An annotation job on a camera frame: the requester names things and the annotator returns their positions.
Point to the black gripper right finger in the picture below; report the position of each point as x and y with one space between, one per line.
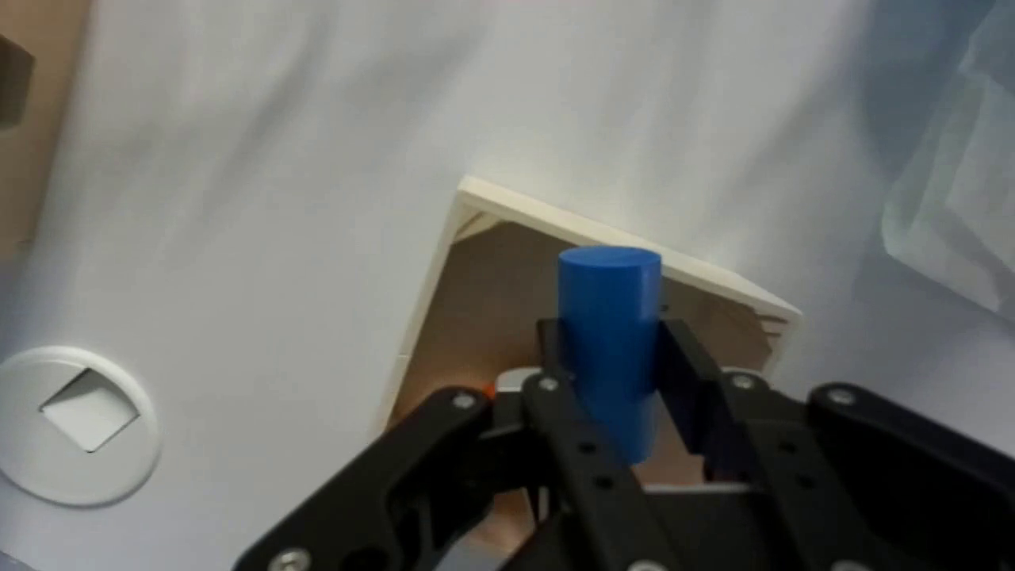
867 476

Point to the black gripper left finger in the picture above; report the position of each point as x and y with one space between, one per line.
402 487

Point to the blue cylinder block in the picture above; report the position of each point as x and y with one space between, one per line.
610 339

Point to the small open wooden box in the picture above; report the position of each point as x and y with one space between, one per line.
495 295

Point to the clear plastic lunchbox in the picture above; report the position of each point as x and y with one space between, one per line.
972 192

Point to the wooden shape sorter box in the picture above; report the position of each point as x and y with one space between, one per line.
53 159

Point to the white round table disc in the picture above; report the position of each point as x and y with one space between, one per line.
82 422

